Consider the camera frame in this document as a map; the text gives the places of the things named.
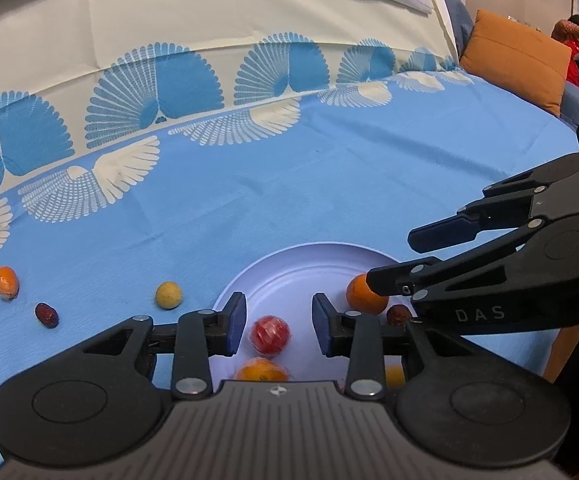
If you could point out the blue printed blanket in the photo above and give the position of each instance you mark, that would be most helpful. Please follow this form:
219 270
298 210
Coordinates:
269 185

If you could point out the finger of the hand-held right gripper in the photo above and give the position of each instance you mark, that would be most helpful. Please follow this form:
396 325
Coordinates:
394 277
439 235

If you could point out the orange cushion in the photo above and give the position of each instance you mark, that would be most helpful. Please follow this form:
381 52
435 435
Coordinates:
517 60

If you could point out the light purple plate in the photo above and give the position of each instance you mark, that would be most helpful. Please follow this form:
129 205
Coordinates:
294 275

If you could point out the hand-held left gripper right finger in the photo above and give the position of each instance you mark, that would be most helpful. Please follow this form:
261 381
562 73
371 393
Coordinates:
321 325

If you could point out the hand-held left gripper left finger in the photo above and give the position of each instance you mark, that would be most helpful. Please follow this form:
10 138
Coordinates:
237 322

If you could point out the small orange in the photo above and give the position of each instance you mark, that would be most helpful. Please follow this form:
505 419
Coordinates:
6 282

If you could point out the red plastic-wrapped fruit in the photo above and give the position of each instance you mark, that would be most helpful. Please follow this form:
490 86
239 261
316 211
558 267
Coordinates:
269 335

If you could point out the yellow longan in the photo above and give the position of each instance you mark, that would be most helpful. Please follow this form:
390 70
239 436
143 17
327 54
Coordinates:
169 295
394 377

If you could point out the dark red jujube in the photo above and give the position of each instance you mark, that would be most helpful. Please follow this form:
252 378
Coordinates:
46 315
399 315

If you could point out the plastic-wrapped orange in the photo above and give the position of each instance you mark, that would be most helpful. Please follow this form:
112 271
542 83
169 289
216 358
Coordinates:
262 372

